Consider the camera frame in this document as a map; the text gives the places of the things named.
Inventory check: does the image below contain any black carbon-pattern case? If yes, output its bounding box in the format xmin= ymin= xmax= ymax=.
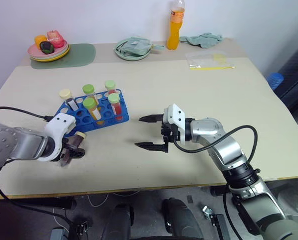
xmin=273 ymin=37 xmax=298 ymax=114

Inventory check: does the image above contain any green-capped yellow liquid test tube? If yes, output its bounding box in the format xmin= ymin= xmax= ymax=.
xmin=82 ymin=84 xmax=100 ymax=106
xmin=82 ymin=97 xmax=105 ymax=126

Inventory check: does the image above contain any dark toy food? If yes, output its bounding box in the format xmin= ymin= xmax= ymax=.
xmin=39 ymin=41 xmax=55 ymax=55

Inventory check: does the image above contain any black table frame bar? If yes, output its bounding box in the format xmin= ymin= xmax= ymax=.
xmin=0 ymin=195 xmax=77 ymax=211

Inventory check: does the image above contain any dark rounded shape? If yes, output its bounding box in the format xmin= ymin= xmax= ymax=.
xmin=102 ymin=202 xmax=135 ymax=240
xmin=162 ymin=197 xmax=205 ymax=240

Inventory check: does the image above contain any white cable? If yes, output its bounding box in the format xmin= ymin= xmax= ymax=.
xmin=86 ymin=191 xmax=110 ymax=209

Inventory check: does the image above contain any metal clamp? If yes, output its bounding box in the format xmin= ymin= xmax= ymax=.
xmin=202 ymin=205 xmax=215 ymax=219

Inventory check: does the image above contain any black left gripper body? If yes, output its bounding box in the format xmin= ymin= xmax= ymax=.
xmin=54 ymin=138 xmax=70 ymax=161

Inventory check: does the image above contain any blue stacked object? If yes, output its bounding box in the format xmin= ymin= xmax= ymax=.
xmin=266 ymin=72 xmax=285 ymax=91

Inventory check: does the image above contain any pink toy cake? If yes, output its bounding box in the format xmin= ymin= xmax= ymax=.
xmin=46 ymin=29 xmax=65 ymax=49

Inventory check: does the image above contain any pink plate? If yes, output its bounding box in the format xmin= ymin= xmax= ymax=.
xmin=27 ymin=41 xmax=69 ymax=58

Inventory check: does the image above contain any orange drink bottle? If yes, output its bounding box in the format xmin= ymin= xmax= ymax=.
xmin=166 ymin=0 xmax=186 ymax=51

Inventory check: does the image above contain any mint green plate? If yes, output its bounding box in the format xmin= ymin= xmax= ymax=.
xmin=114 ymin=38 xmax=152 ymax=62

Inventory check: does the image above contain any black floor cable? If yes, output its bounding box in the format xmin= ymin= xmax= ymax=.
xmin=0 ymin=159 xmax=73 ymax=240

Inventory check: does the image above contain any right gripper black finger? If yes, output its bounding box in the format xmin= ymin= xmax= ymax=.
xmin=138 ymin=114 xmax=165 ymax=124
xmin=134 ymin=141 xmax=165 ymax=153

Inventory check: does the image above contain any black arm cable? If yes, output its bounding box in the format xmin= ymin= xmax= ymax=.
xmin=0 ymin=106 xmax=55 ymax=124
xmin=174 ymin=124 xmax=259 ymax=176

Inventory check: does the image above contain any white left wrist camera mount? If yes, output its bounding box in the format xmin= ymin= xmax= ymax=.
xmin=37 ymin=112 xmax=77 ymax=163

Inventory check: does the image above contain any yellow plastic stick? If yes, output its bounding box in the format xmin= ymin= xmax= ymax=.
xmin=189 ymin=65 xmax=237 ymax=71

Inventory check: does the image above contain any clear plastic bag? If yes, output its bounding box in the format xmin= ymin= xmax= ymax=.
xmin=184 ymin=51 xmax=231 ymax=69

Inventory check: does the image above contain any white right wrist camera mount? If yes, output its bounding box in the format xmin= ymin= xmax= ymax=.
xmin=163 ymin=103 xmax=187 ymax=144

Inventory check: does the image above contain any yellow toy food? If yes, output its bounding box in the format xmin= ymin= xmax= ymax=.
xmin=34 ymin=34 xmax=48 ymax=46

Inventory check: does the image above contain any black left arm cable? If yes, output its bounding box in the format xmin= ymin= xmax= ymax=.
xmin=0 ymin=106 xmax=55 ymax=124

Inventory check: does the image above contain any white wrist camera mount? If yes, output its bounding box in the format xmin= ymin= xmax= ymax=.
xmin=37 ymin=112 xmax=77 ymax=163
xmin=163 ymin=103 xmax=187 ymax=144

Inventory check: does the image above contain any green placemat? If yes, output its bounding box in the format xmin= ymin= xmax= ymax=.
xmin=29 ymin=42 xmax=96 ymax=70

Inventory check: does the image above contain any pale green plate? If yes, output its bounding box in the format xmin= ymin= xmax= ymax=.
xmin=29 ymin=46 xmax=70 ymax=63

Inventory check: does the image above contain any grey box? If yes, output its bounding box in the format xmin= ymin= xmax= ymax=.
xmin=49 ymin=227 xmax=70 ymax=240

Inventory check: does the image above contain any yellow plate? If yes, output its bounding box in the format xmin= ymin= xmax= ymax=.
xmin=54 ymin=44 xmax=71 ymax=60

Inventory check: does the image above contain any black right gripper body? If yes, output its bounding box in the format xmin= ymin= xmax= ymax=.
xmin=160 ymin=119 xmax=180 ymax=154

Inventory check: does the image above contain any green-capped red liquid test tube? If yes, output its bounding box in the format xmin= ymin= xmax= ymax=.
xmin=104 ymin=79 xmax=118 ymax=96
xmin=107 ymin=92 xmax=125 ymax=122

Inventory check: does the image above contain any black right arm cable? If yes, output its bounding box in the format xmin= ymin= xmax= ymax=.
xmin=174 ymin=124 xmax=259 ymax=176

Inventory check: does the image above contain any blue test tube rack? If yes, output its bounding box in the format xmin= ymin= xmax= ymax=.
xmin=54 ymin=89 xmax=130 ymax=134

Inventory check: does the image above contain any green fabric pouch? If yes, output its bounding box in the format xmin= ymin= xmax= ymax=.
xmin=117 ymin=36 xmax=165 ymax=57

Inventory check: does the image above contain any cream-capped dark liquid test tube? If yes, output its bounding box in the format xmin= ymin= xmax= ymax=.
xmin=60 ymin=131 xmax=87 ymax=168
xmin=58 ymin=88 xmax=79 ymax=112

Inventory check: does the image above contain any green cloth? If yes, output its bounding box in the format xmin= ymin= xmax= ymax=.
xmin=179 ymin=32 xmax=224 ymax=49

